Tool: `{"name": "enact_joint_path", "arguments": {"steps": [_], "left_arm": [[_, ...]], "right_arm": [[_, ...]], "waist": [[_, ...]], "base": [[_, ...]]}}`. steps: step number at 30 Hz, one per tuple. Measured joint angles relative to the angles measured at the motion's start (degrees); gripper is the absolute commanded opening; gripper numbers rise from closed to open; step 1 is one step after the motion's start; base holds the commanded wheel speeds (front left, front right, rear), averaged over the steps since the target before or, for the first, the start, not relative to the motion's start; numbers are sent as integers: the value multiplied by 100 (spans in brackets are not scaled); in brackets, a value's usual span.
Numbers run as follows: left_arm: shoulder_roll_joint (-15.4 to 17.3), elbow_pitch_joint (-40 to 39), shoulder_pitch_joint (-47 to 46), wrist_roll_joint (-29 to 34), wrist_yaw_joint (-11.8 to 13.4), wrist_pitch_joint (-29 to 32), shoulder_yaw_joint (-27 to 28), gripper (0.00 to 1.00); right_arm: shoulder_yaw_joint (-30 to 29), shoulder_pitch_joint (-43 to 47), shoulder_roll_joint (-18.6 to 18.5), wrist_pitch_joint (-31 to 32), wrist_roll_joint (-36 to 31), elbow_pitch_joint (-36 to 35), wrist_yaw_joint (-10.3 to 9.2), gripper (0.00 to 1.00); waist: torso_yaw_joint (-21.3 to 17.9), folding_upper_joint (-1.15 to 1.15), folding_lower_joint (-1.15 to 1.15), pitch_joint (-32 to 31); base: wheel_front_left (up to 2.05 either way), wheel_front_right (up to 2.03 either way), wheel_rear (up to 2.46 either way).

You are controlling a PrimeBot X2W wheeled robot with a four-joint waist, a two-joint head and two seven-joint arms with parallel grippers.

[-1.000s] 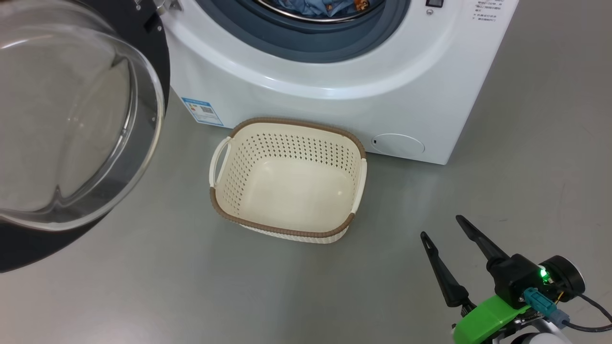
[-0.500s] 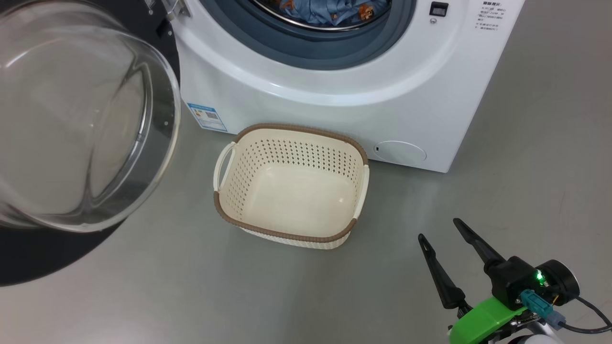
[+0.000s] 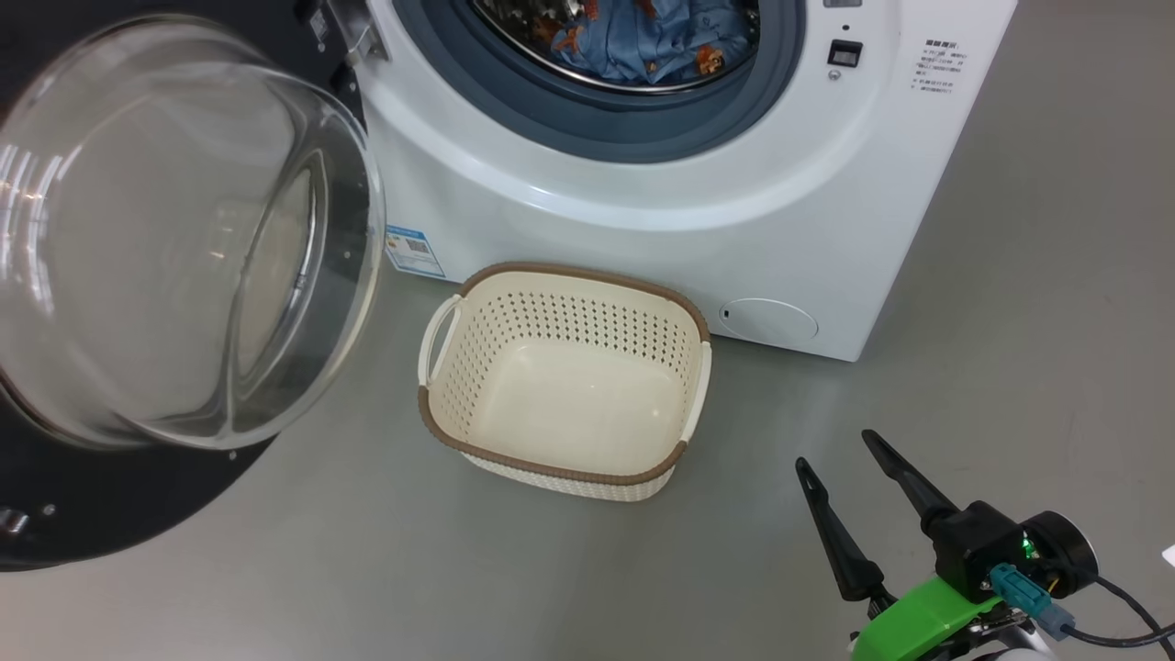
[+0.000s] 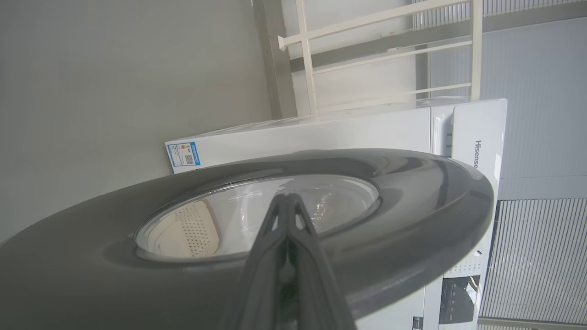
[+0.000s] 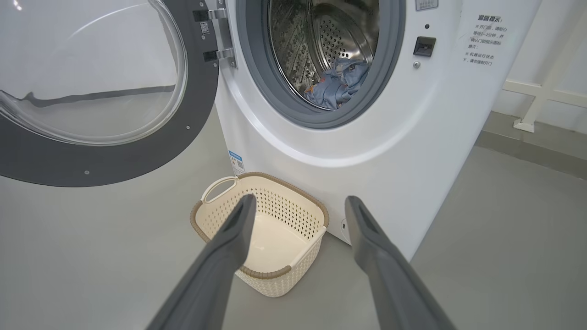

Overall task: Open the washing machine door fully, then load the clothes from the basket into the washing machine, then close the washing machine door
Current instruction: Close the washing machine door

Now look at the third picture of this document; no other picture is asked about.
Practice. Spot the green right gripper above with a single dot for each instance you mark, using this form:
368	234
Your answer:
913	620

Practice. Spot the round glass washing machine door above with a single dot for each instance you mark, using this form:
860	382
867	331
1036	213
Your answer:
138	505

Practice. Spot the cream perforated laundry basket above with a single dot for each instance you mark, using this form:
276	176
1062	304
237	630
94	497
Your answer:
569	413

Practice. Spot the white front-load washing machine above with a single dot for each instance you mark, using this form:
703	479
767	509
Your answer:
643	229

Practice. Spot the blue energy label sticker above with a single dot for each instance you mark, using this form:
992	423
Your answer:
415	252

